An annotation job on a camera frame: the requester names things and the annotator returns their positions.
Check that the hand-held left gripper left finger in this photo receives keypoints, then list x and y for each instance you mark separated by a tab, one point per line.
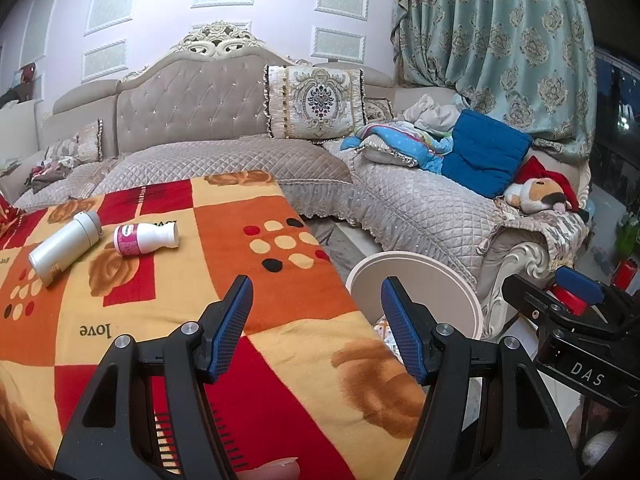
230	330

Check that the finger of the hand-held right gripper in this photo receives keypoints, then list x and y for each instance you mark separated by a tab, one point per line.
580	284
525	300

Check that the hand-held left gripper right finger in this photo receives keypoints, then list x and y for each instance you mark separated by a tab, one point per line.
402	332

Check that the red packet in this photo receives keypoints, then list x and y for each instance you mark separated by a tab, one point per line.
570	300

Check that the white round bin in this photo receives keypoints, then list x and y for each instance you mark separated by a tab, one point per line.
415	285

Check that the person's left hand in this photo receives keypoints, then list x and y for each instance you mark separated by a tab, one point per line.
272	471

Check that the red pot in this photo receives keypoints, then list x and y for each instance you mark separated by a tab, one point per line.
627	274

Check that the green plant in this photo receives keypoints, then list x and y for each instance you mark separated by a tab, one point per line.
627	235

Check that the orange red printed blanket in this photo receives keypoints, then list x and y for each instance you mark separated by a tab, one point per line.
150	285

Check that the calico plush toy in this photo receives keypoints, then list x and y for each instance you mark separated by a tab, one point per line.
540	190

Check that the white bottle pink label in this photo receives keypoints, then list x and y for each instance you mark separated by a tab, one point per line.
142	237

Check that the blue cushion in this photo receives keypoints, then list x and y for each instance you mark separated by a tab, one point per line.
487	152

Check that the white thermos bottle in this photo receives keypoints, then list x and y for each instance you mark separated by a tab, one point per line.
62	247

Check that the colourful striped blanket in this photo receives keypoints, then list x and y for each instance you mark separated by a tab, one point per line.
395	145

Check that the beige clothes heap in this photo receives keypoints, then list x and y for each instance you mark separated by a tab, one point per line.
435	112

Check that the small patterned cushion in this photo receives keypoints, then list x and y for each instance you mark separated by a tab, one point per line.
378	110

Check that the beige tufted sofa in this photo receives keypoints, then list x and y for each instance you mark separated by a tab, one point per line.
200	105

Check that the dark clothes pile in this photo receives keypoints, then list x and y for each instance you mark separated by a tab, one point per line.
50	175

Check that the striped beige cushion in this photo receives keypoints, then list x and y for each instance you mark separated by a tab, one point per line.
77	142

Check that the large ornate cushion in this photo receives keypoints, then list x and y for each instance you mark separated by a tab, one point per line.
317	100

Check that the teal patterned curtain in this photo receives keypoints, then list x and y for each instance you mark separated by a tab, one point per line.
500	45

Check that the loose papers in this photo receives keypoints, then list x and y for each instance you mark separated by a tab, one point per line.
9	165

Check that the white cabinet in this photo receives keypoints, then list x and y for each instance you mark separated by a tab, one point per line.
20	130

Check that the dark bags heap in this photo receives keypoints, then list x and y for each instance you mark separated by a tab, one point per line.
15	96

